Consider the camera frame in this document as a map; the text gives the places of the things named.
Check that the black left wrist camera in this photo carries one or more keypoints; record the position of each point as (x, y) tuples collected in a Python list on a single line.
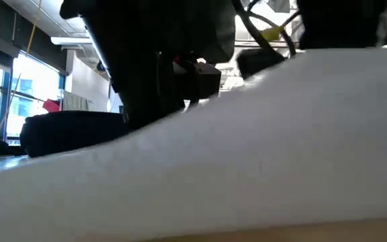
[(203, 80)]

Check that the round black ceiling camera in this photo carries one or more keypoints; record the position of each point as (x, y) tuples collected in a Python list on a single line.
[(100, 66)]

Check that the navy blue backpack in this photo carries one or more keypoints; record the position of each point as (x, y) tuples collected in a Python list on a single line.
[(72, 132)]

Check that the red background item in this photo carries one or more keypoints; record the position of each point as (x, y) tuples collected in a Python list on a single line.
[(51, 106)]

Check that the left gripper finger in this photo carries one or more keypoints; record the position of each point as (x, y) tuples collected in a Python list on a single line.
[(136, 94), (170, 84)]

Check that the grey hanging cloth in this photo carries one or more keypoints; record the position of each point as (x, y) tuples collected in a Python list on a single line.
[(76, 102)]

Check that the white mesh pouch blue zipper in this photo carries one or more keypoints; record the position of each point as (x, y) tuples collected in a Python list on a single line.
[(213, 151)]

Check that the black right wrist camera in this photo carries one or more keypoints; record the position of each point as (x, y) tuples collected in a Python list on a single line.
[(257, 62)]

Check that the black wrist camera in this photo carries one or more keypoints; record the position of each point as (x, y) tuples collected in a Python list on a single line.
[(203, 80), (257, 62)]

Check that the white ceiling light fixture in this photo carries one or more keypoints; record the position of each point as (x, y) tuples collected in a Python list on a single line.
[(69, 40)]

